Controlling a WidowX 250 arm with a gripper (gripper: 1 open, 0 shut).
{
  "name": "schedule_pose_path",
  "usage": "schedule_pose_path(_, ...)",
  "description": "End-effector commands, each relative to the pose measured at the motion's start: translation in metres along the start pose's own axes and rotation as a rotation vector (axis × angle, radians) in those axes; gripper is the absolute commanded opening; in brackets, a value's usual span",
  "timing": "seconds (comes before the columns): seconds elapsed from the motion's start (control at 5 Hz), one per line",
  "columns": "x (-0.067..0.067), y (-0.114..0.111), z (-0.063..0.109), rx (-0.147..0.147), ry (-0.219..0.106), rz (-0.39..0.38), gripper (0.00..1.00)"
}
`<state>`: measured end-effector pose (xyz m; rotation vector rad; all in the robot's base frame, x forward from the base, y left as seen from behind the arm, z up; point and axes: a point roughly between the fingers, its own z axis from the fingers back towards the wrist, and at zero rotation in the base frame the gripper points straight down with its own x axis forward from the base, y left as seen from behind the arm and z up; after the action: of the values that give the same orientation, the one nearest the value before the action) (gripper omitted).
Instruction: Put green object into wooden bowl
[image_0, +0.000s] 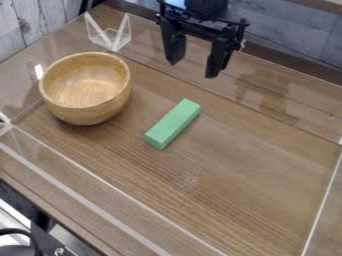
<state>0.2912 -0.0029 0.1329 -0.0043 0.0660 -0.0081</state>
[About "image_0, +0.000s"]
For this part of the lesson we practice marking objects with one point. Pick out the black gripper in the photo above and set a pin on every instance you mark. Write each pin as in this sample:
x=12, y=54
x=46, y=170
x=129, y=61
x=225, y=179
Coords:
x=211, y=16

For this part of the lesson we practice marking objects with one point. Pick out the green rectangular block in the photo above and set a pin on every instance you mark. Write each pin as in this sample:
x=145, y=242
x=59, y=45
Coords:
x=169, y=127

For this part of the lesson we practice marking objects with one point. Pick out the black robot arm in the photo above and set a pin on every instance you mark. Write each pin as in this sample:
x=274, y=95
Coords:
x=205, y=19

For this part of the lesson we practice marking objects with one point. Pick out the wooden bowl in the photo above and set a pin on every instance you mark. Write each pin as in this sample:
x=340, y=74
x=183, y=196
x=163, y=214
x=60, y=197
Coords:
x=86, y=87

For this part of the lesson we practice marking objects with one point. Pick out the small white tag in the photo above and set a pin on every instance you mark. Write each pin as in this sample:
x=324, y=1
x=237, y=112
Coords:
x=39, y=71

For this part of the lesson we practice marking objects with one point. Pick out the clear acrylic corner bracket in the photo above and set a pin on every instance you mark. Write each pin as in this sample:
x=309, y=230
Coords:
x=109, y=38

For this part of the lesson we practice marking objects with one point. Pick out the clear acrylic enclosure wall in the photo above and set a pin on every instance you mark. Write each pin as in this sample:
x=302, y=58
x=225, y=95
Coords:
x=226, y=192

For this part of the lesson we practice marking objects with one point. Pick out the black metal frame bracket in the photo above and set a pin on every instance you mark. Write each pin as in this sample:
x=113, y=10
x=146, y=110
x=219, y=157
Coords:
x=48, y=245

